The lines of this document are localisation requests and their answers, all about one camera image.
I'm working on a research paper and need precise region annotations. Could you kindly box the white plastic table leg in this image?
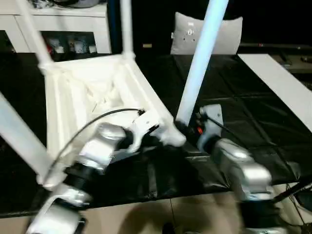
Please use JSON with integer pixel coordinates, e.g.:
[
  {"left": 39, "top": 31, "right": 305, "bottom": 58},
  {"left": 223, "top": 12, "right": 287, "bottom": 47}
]
[
  {"left": 175, "top": 0, "right": 230, "bottom": 127},
  {"left": 17, "top": 0, "right": 53, "bottom": 71},
  {"left": 120, "top": 0, "right": 136, "bottom": 59},
  {"left": 0, "top": 92, "right": 56, "bottom": 186}
]

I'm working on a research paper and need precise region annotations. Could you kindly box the black table mat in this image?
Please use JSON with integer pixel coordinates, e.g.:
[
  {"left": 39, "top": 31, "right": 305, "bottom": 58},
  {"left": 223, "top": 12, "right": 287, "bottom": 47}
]
[{"left": 0, "top": 52, "right": 312, "bottom": 217}]

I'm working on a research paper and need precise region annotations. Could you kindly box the dark robot foot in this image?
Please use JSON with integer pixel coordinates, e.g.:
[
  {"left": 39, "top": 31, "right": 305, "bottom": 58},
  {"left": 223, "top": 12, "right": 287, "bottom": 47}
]
[{"left": 162, "top": 223, "right": 176, "bottom": 234}]

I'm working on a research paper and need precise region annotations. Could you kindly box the grey cushion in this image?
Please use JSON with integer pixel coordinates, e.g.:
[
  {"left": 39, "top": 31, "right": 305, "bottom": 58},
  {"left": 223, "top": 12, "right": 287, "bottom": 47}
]
[{"left": 170, "top": 11, "right": 244, "bottom": 56}]

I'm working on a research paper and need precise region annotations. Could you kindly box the black couch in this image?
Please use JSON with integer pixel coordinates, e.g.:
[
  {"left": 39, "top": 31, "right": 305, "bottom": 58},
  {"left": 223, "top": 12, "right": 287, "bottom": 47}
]
[{"left": 109, "top": 0, "right": 312, "bottom": 56}]

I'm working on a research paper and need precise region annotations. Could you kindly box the black stand bar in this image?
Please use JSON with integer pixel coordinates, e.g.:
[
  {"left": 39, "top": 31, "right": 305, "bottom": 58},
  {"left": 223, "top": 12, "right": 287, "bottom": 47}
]
[{"left": 273, "top": 180, "right": 312, "bottom": 203}]

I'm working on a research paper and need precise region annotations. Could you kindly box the dark low tv bench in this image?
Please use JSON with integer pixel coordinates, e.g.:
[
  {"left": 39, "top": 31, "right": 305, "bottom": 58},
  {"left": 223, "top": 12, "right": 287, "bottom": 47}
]
[{"left": 240, "top": 42, "right": 312, "bottom": 74}]

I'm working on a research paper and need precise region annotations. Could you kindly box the black round floor device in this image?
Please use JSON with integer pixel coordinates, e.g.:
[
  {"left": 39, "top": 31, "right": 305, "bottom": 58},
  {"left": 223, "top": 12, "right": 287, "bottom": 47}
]
[{"left": 296, "top": 192, "right": 312, "bottom": 215}]

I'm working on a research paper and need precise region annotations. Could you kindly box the white cabinet with glass doors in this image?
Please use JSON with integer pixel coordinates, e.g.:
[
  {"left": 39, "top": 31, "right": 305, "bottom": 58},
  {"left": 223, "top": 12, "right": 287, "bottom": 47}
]
[{"left": 0, "top": 7, "right": 113, "bottom": 55}]

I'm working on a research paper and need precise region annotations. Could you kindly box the silver and black helmet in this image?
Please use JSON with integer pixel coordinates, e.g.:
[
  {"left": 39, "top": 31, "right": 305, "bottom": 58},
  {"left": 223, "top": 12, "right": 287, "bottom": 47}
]
[{"left": 42, "top": 0, "right": 108, "bottom": 8}]

